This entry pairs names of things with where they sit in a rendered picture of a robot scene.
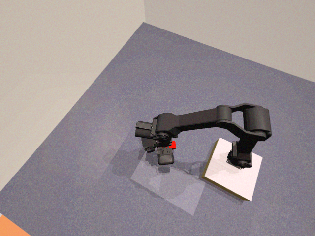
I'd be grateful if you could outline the red cube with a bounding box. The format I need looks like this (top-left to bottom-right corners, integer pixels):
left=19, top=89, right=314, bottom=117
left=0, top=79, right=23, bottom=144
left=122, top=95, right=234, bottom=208
left=169, top=141, right=176, bottom=150

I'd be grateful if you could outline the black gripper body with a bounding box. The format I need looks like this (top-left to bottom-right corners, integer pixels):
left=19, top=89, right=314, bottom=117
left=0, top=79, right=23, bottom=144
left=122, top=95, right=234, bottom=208
left=157, top=138, right=174, bottom=165

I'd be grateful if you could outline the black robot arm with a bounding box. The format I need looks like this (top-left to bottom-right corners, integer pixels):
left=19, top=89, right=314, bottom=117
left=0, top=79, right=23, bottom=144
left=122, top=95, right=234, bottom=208
left=135, top=103, right=272, bottom=169

